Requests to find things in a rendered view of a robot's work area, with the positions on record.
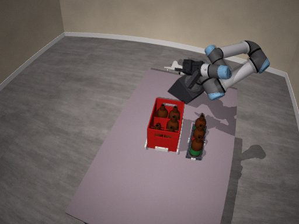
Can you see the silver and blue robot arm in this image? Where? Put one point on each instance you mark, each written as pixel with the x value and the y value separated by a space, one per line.
pixel 257 63

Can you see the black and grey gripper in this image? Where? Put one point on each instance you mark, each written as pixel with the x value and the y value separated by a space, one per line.
pixel 189 67

